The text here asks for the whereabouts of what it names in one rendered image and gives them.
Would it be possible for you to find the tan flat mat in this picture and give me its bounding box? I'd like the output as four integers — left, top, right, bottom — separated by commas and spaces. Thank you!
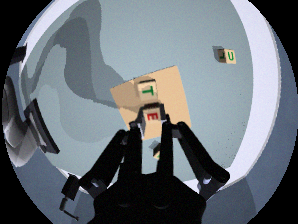
110, 66, 191, 140

